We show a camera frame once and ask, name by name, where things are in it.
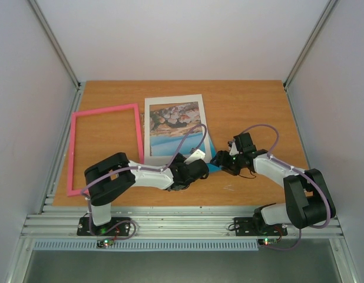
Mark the white mat board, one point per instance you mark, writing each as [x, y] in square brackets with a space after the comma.
[205, 118]

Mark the left controller board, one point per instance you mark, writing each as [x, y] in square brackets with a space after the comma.
[105, 243]

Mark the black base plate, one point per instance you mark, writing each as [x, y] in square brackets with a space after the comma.
[117, 226]
[250, 226]

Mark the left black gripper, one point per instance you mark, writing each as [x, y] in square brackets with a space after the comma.
[178, 160]

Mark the right controller board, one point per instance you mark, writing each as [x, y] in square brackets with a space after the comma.
[267, 241]

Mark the aluminium front rail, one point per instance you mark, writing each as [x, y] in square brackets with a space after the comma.
[173, 222]

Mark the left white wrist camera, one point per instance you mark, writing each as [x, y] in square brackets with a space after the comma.
[196, 155]

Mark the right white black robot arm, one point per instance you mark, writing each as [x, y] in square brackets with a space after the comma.
[308, 202]

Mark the aluminium corner post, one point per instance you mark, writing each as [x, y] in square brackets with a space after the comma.
[312, 38]
[34, 5]

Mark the right aluminium corner post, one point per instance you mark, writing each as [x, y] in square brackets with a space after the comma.
[312, 38]

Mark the grey slotted cable duct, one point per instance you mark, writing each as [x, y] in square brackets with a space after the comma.
[148, 245]

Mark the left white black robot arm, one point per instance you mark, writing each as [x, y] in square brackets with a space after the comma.
[111, 177]

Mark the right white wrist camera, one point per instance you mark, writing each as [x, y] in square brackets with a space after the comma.
[232, 148]

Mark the left aluminium corner post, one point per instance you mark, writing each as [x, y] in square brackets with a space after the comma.
[34, 5]

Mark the beach landscape photo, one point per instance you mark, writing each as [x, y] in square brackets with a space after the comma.
[170, 126]

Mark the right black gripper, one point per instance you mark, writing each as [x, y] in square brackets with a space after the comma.
[225, 160]

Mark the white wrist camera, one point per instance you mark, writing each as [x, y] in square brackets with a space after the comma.
[232, 148]
[196, 155]

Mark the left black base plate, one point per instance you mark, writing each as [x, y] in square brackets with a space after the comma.
[117, 226]

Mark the controller board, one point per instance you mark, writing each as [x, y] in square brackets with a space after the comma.
[105, 243]
[267, 241]

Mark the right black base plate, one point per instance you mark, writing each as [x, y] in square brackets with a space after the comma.
[250, 226]

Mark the pink photo frame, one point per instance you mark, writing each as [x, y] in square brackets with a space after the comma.
[71, 192]

